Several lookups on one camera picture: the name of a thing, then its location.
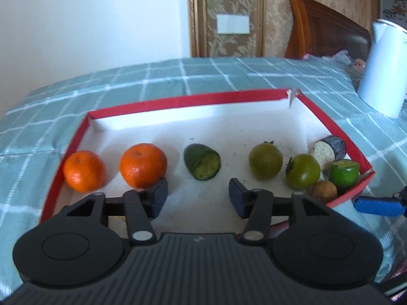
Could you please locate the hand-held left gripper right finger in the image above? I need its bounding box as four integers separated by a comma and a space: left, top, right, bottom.
228, 178, 332, 246

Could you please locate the orange mandarin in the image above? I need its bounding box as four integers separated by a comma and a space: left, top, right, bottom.
63, 150, 107, 193
119, 143, 168, 189

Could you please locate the small dark sugarcane piece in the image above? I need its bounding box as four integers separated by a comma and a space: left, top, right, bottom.
311, 135, 347, 172

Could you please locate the cut green lime piece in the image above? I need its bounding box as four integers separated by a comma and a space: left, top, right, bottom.
328, 159, 360, 194

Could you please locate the framed wall picture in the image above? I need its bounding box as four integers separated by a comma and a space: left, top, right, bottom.
380, 0, 407, 23

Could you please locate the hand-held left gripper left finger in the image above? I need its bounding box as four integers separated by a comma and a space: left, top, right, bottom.
65, 178, 169, 246

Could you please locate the green tomato with stem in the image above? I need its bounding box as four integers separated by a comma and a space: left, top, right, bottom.
249, 141, 284, 181

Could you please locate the brown longan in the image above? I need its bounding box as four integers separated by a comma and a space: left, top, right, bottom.
310, 180, 338, 204

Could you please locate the plain green tomato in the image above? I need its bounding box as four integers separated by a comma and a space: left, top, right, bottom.
285, 154, 322, 190

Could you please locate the green checked bedsheet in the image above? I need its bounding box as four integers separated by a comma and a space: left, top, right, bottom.
0, 56, 407, 297

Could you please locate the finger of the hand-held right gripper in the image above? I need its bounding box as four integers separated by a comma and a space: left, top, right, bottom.
354, 187, 407, 218

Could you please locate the wooden headboard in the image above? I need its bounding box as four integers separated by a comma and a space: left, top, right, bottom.
284, 0, 372, 62

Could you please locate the cut green avocado piece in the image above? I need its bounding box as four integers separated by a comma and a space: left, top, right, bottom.
183, 144, 222, 182

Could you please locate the crumpled plastic bag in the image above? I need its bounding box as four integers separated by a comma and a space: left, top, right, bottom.
331, 49, 367, 71

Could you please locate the white electric kettle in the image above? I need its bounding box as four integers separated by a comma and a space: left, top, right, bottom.
357, 19, 407, 119

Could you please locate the white light switch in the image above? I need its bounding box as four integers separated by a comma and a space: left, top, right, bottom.
217, 14, 250, 35

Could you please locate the gold ornate wall frame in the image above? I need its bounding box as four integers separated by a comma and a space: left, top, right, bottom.
189, 0, 266, 58

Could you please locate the red cardboard box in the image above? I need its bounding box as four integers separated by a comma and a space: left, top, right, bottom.
40, 88, 376, 227

